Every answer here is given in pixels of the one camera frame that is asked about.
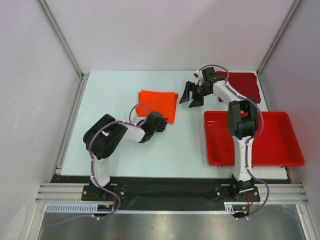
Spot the orange t shirt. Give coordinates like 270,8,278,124
138,90,179,125

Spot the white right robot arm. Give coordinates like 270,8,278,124
179,64,263,201

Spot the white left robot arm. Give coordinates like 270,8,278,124
83,111,168,201

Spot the folded dark red t shirt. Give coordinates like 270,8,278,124
228,72,261,104

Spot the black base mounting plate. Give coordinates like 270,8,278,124
50,175,290,210

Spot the red plastic tray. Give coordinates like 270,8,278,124
204,111,305,167

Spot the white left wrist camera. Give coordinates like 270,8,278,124
134,116,145,125

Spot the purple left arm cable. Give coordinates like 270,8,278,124
88,103,151,221

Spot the left aluminium frame post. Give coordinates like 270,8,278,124
36,0,84,79

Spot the aluminium frame post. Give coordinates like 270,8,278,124
256,0,304,76
36,0,84,79

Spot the grey slotted cable duct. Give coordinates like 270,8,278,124
46,202,250,215

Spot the right aluminium frame post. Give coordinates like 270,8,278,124
256,0,304,76

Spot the aluminium front rail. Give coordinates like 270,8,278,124
35,183,309,205

